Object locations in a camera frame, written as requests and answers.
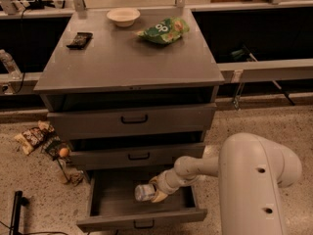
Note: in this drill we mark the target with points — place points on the crumpled wrapper on floor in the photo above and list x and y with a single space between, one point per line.
76 178

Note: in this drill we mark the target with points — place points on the clear blue-label plastic bottle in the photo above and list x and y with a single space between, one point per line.
145 192

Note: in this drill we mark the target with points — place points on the black stand with cable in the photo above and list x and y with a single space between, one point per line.
21 201

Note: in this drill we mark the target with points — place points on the grey middle drawer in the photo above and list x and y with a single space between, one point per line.
135 156

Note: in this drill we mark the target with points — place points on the clear bottle at left rail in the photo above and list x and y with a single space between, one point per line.
10 65

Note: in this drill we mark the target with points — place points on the brown white snack bag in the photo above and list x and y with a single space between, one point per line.
32 138

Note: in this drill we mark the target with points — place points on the clear bottle on floor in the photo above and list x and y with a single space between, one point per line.
59 169

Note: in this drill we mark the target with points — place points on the dark green snack bag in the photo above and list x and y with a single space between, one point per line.
52 146

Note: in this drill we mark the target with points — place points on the grey open bottom drawer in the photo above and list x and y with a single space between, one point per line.
113 205

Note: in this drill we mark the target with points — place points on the small orange ball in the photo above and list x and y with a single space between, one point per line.
64 152

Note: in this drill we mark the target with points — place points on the grey top drawer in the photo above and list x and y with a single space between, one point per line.
134 121

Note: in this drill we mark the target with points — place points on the green chip bag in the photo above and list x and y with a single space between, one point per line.
166 32

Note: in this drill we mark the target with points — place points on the grey drawer cabinet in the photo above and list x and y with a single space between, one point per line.
120 70

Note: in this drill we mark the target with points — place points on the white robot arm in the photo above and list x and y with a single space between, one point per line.
250 171

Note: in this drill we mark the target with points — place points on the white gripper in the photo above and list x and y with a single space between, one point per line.
164 183

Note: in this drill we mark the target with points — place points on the white paper bowl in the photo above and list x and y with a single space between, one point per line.
123 17

